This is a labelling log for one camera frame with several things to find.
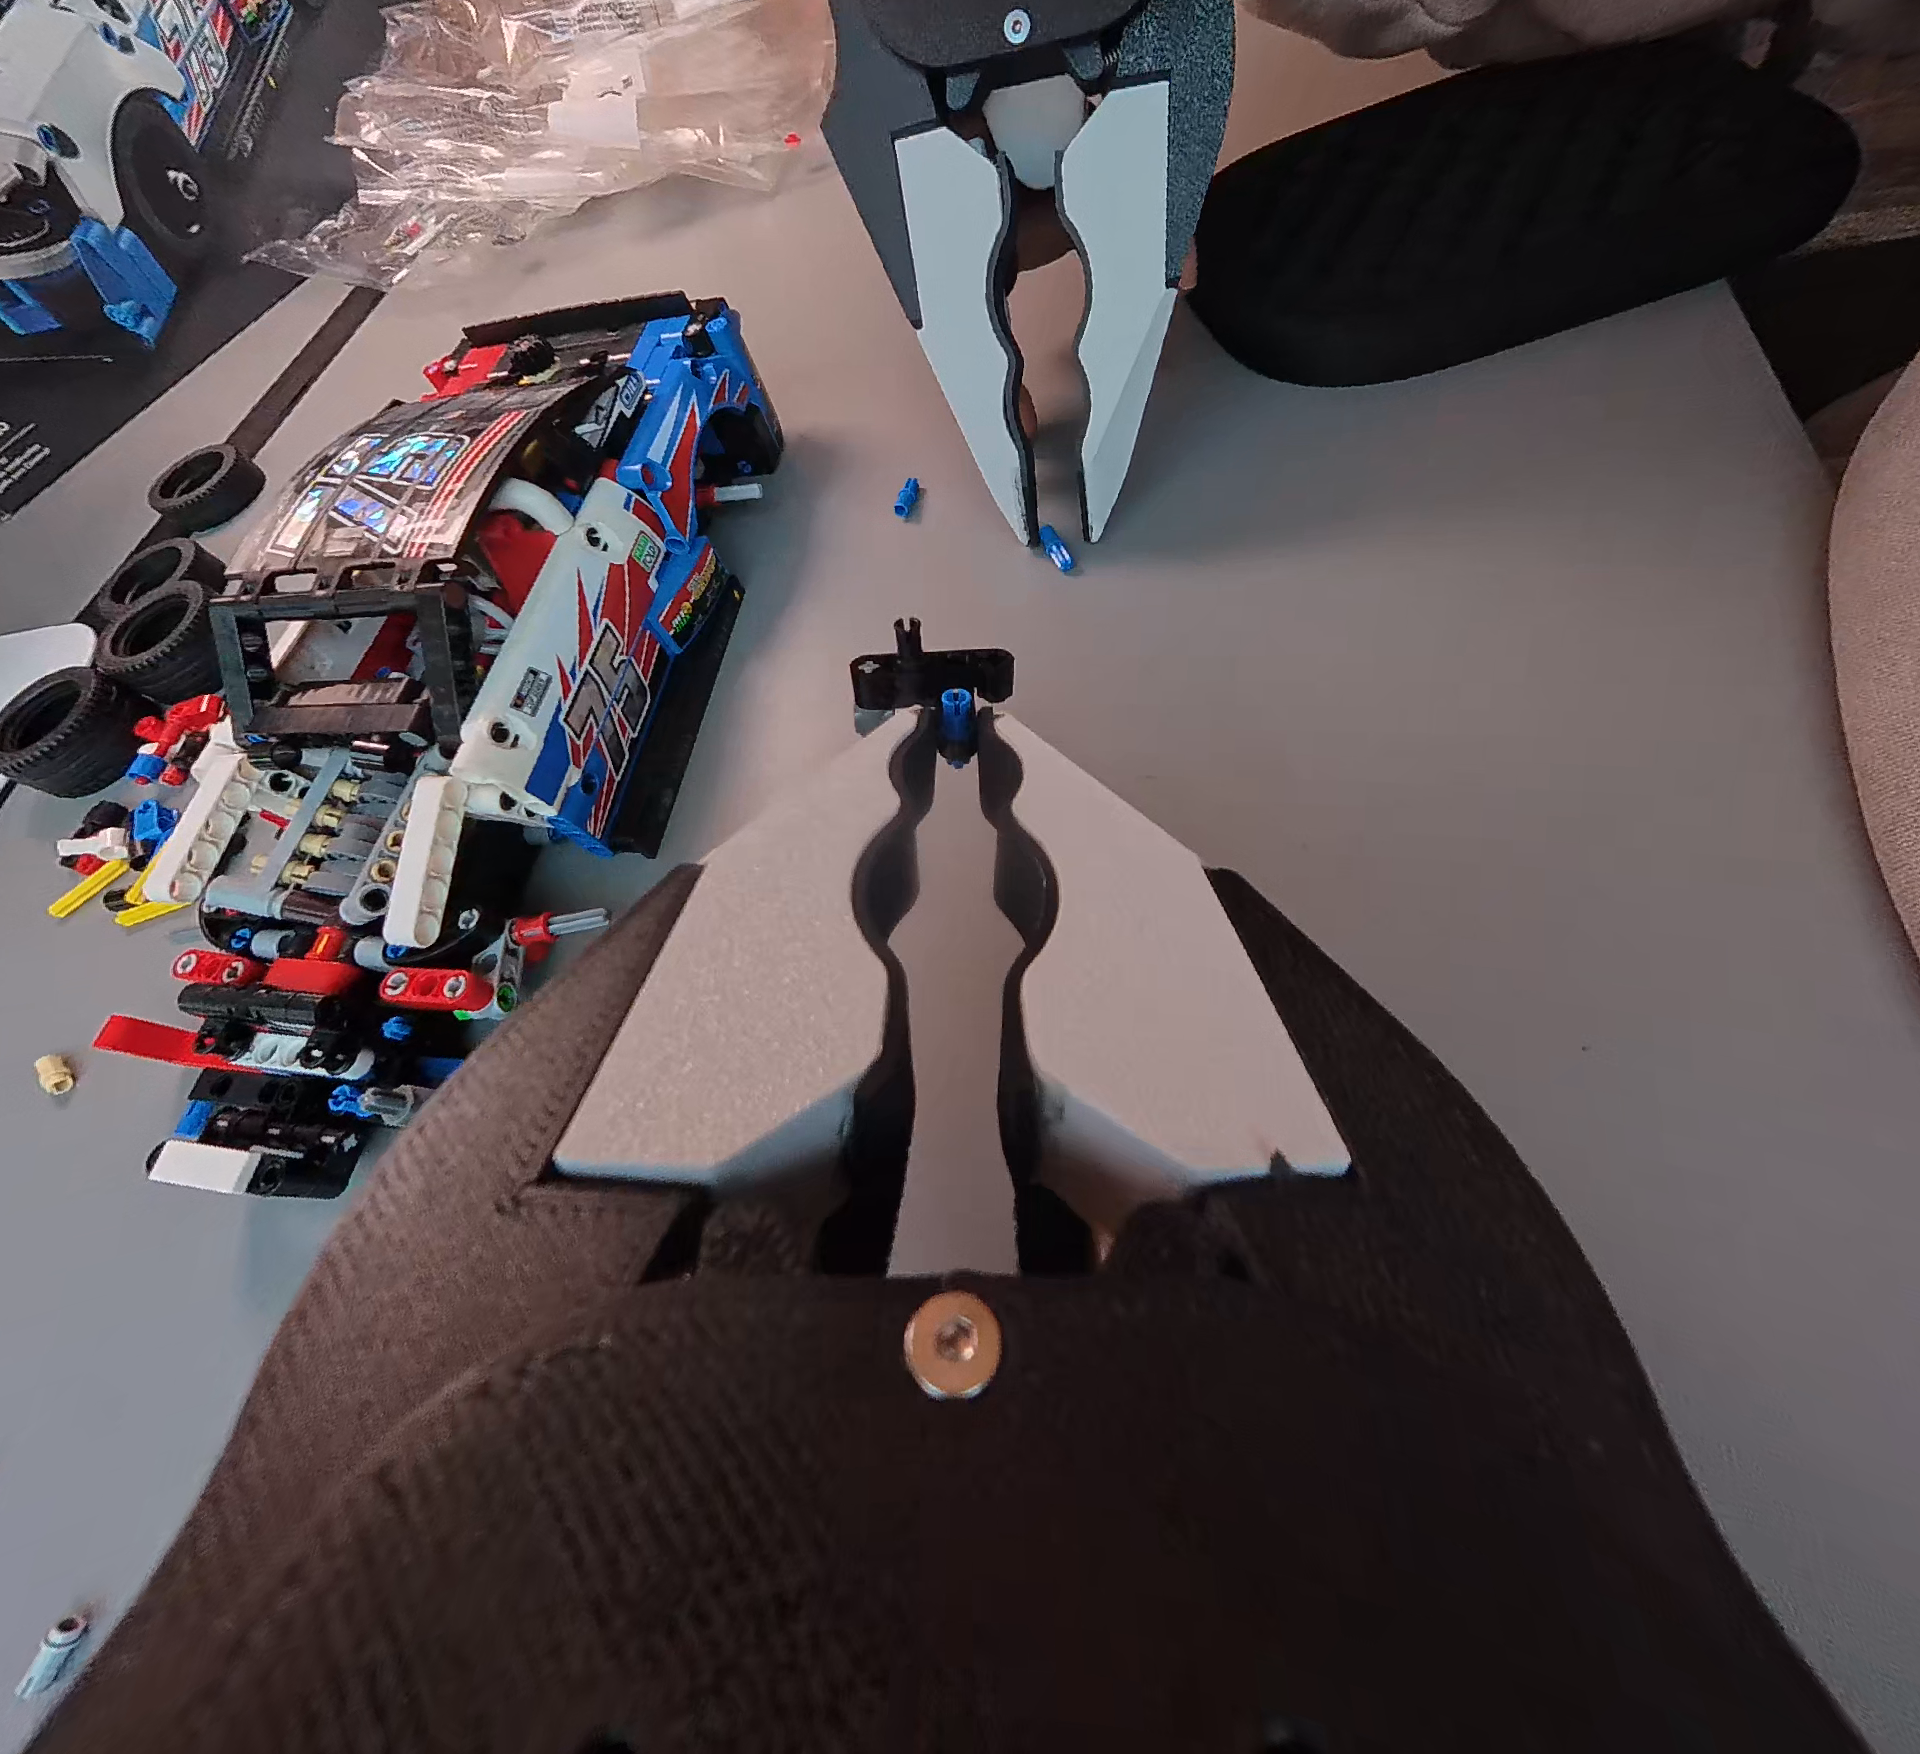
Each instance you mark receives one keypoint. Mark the small grey brick pin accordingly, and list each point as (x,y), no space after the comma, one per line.
(64,1641)

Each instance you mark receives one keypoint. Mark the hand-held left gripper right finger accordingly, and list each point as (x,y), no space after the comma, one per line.
(1184,1035)

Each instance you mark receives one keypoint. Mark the person's beige sweatshirt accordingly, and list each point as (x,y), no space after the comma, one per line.
(1883,660)

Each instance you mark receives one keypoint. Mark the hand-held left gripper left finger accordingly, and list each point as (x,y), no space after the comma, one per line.
(721,1035)

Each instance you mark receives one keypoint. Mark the toy car set box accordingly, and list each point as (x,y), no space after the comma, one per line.
(90,58)

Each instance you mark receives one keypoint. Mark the small black brick beam assembly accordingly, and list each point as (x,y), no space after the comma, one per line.
(900,678)

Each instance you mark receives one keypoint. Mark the grey desk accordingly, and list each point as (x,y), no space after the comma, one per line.
(1349,735)

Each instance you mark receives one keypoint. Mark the black rubber toy tyre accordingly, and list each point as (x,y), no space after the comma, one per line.
(31,749)
(181,495)
(132,584)
(127,660)

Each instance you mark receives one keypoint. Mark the pile of small loose bricks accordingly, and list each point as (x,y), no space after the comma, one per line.
(149,749)

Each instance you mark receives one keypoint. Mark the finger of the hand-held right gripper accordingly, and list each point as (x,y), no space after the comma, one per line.
(1125,285)
(952,285)

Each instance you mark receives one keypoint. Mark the black chair armrest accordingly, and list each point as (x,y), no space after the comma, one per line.
(1501,225)

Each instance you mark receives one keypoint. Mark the toy brick race car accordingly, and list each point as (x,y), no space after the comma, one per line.
(585,674)

